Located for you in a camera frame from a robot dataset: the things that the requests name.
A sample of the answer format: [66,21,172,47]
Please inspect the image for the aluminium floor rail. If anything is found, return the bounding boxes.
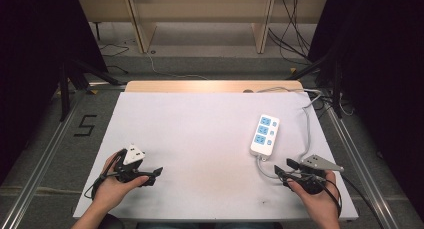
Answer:
[0,88,86,229]
[323,103,403,229]

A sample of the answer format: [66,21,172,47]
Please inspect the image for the person's left hand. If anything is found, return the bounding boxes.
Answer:
[91,149,150,214]

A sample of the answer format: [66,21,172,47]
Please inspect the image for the grey power strip cable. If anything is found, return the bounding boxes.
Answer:
[244,86,324,181]

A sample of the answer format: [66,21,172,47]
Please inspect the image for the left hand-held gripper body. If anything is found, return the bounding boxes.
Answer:
[113,143,148,184]

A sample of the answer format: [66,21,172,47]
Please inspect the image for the light wooden desk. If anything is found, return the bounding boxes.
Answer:
[77,0,330,55]

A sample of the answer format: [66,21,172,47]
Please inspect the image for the black metal stand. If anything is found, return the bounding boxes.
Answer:
[285,50,345,119]
[57,57,125,123]

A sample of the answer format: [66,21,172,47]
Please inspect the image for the thin black floor cable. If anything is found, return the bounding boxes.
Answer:
[98,41,131,75]

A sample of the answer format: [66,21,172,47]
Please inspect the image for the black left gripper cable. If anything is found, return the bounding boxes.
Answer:
[83,151,122,201]

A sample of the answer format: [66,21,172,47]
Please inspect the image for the white floor cable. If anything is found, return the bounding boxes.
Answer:
[145,51,208,81]

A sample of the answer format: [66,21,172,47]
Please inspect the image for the white table mat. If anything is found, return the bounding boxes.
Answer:
[72,90,360,223]

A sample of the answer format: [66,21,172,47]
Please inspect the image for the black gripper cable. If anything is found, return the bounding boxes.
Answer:
[311,172,385,229]
[83,151,122,201]

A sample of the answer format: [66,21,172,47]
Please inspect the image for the bundle of black cables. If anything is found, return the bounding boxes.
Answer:
[267,0,314,66]

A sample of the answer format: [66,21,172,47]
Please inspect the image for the white power strip blue sockets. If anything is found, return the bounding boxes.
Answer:
[249,113,281,158]

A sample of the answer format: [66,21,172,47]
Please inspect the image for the person's right hand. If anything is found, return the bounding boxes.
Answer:
[285,170,342,224]

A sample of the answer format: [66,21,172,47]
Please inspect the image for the dark curtain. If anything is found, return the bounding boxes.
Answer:
[0,0,109,185]
[308,0,424,220]

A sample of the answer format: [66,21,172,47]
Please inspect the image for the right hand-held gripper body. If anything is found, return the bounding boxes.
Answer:
[290,154,345,195]

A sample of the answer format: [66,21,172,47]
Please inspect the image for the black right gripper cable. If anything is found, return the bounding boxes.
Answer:
[311,172,385,229]

